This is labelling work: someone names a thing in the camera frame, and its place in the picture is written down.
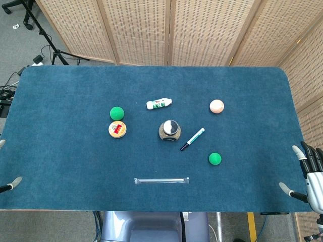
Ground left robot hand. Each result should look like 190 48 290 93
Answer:
0 139 23 194

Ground green ball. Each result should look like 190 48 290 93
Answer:
208 152 223 166
110 106 125 120

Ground clear wrapped straw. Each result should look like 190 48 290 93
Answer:
134 177 190 185

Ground white green-labelled bottle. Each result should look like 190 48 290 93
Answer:
146 98 173 110

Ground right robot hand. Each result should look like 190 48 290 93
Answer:
278 141 323 210

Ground peach foam ball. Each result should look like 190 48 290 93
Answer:
209 99 225 114

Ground black office chair base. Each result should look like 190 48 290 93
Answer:
1 0 34 31

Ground white teal marker pen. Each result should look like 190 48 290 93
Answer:
180 128 206 152

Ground blue felt table mat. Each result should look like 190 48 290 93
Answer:
0 65 312 213

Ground black floor cables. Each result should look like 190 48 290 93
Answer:
0 66 27 119

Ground bamboo folding screen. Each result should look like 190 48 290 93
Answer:
35 0 323 242

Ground silver table leg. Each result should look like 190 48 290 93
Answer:
216 212 224 242

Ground round speckled jar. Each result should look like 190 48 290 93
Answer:
158 119 182 142

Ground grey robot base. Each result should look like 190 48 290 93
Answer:
100 211 210 242

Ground black tripod stand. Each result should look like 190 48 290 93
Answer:
19 0 90 66

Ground round orange tin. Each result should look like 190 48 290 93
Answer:
108 120 128 139

